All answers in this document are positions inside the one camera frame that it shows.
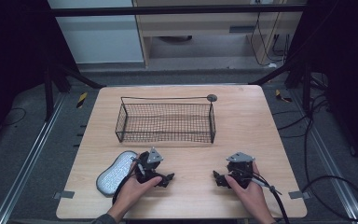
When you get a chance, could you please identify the black wire mesh basket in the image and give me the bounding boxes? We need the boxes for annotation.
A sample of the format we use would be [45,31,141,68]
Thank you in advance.
[115,93,219,145]

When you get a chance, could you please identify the thin black floor cable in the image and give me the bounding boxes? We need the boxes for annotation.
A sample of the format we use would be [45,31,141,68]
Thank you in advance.
[0,106,28,128]

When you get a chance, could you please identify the dark curtain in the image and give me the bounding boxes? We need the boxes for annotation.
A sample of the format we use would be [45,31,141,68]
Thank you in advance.
[283,0,358,175]
[0,0,78,153]

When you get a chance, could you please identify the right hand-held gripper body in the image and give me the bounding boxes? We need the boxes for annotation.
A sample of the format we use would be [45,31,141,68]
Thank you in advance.
[226,151,257,189]

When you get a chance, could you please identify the light wooden desk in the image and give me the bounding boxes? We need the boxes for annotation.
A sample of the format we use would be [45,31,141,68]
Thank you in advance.
[131,0,308,69]

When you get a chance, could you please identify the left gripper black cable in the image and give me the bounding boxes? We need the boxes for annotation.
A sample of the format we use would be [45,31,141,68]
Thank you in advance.
[111,157,145,205]

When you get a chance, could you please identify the grey oblong studded pad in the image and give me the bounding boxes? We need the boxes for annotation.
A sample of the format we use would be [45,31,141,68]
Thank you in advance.
[95,150,139,197]

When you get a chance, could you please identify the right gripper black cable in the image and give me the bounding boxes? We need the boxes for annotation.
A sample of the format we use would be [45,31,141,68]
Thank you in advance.
[243,174,291,224]

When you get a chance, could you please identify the black hanging desk cables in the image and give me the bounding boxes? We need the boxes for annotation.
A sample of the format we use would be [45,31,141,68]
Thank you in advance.
[249,11,293,68]

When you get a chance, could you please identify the yellow black striped tape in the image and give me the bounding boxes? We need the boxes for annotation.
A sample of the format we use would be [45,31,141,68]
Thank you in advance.
[76,91,89,109]
[274,89,294,104]

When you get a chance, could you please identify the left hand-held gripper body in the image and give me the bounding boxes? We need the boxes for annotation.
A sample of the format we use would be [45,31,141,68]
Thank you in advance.
[134,147,166,185]

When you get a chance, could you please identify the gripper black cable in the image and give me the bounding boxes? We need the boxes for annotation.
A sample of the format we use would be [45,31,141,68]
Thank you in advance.
[243,174,291,224]
[111,157,145,205]

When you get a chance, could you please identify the black metal stand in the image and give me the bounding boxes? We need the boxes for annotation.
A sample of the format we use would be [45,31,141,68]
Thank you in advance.
[42,57,107,123]
[249,57,329,115]

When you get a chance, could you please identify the white cabinet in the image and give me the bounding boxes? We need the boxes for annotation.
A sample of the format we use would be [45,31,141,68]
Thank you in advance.
[47,0,145,65]

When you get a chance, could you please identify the black horizontal frame bar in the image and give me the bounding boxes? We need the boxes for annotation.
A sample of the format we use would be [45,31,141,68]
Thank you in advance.
[47,4,308,18]

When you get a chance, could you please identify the grey tape piece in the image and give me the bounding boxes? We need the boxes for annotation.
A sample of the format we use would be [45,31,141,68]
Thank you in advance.
[52,190,76,200]
[288,190,311,201]

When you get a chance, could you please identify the silver floor rail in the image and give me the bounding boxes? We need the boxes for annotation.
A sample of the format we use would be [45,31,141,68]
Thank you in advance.
[0,92,67,224]
[288,90,358,224]

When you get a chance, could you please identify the person's left hand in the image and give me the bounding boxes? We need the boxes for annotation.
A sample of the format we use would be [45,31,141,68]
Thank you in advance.
[113,161,163,217]

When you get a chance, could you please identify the person's right hand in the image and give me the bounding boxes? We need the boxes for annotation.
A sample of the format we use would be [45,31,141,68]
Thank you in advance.
[224,162,273,219]

